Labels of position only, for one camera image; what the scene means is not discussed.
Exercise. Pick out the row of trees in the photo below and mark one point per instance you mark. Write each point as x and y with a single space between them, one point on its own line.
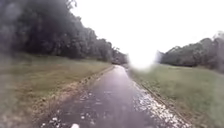
196 53

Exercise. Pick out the grass field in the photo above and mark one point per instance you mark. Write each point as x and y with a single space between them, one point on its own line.
186 86

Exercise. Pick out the dense dark wood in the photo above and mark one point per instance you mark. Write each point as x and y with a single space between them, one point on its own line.
50 30

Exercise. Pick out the grass verge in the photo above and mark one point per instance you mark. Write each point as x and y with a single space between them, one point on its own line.
40 76

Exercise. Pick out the robot's own part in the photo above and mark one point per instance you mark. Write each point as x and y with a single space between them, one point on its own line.
75 126

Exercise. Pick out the wet grey asphalt path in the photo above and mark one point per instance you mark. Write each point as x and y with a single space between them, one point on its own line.
110 96

